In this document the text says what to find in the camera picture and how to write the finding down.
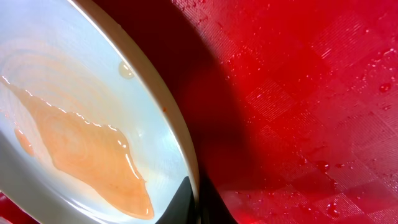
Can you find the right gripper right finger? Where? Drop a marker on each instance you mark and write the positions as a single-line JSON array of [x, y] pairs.
[[212, 208]]

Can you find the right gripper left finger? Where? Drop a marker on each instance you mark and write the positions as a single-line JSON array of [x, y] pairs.
[[181, 209]]

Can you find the light blue plate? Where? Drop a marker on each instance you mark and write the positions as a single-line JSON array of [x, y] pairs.
[[90, 133]]

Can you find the red plastic tray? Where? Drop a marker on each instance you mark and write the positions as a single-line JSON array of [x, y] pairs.
[[291, 105]]

